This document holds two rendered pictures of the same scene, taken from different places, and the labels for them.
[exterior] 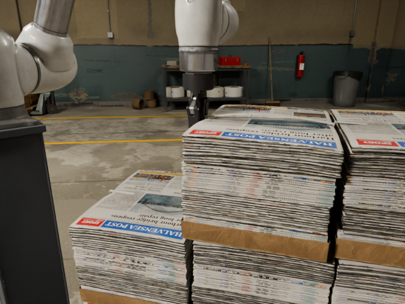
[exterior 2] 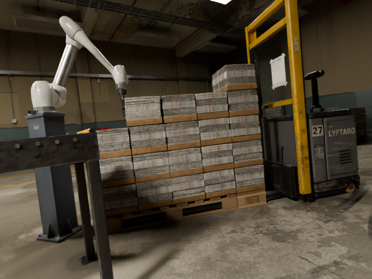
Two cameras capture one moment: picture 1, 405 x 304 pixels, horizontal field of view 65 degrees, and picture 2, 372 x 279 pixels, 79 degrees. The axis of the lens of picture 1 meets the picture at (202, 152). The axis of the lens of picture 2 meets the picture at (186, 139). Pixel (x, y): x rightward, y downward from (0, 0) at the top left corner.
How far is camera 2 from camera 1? 1.37 m
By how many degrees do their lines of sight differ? 30
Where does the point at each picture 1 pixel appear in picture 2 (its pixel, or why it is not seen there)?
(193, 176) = (127, 108)
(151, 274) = (118, 140)
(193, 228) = (129, 122)
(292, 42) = not seen: hidden behind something
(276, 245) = (150, 121)
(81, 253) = not seen: hidden behind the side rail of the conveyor
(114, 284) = (106, 148)
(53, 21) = (62, 82)
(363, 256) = (169, 120)
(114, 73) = not seen: hidden behind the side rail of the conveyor
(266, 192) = (145, 108)
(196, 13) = (120, 74)
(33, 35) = (55, 86)
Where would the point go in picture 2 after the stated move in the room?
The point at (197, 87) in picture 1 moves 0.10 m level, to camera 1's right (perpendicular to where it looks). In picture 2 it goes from (122, 92) to (134, 92)
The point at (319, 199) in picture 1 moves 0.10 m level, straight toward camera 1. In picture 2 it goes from (157, 108) to (156, 107)
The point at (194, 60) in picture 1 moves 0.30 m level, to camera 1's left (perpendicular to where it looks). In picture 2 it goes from (121, 85) to (82, 86)
